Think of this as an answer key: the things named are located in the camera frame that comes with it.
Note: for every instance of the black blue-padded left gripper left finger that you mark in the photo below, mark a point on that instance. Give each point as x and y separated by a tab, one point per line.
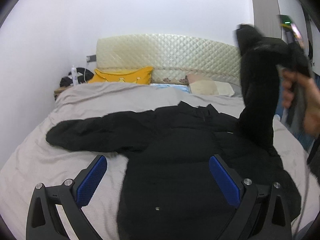
44	222

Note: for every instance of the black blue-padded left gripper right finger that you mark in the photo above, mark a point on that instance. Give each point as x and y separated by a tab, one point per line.
261	211

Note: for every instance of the black puffer jacket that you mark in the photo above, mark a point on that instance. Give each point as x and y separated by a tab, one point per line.
168	191

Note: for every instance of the person's right hand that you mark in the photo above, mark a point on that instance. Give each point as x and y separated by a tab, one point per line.
311	91

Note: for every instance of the grey bed sheet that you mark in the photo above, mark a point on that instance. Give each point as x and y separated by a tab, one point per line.
35	161

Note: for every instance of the beige pillow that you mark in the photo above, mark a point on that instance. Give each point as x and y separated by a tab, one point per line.
206	86

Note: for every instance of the light blue pillow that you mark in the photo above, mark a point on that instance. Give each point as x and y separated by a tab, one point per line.
183	88

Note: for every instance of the cream quilted headboard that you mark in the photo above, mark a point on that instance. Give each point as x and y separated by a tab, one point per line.
172	57

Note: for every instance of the wooden nightstand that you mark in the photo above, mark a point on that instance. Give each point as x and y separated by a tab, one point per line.
58	91

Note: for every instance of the white spray bottle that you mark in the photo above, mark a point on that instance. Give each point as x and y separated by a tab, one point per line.
74	75

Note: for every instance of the yellow pillow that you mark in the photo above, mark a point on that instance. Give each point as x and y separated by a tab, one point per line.
140	76

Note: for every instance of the black item on nightstand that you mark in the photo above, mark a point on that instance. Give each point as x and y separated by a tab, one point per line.
84	75

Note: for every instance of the grey door frame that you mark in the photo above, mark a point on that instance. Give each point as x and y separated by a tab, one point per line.
266	17

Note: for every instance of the grey wall socket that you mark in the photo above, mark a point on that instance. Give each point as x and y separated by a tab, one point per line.
91	58

